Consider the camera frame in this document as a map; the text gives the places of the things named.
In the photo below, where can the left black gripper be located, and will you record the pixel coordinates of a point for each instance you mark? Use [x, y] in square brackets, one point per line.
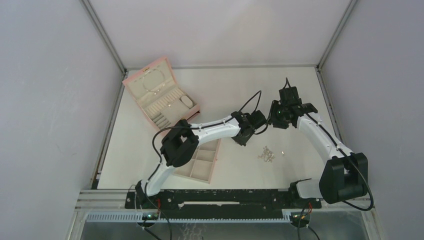
[242, 141]

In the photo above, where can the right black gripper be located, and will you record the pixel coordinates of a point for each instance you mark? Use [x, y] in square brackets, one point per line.
[276, 105]

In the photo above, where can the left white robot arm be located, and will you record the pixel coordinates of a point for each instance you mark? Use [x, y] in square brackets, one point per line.
[175, 145]

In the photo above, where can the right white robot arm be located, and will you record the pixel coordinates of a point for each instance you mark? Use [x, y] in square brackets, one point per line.
[345, 174]

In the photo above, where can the pink jewelry box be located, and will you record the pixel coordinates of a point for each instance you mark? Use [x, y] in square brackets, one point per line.
[155, 90]

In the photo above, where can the beige six-compartment tray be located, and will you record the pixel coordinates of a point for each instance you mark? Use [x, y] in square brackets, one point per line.
[201, 165]

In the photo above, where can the black mounting base plate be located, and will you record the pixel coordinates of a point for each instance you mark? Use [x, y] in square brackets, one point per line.
[208, 203]

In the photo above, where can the white slotted cable duct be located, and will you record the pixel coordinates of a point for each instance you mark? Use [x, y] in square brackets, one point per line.
[128, 217]

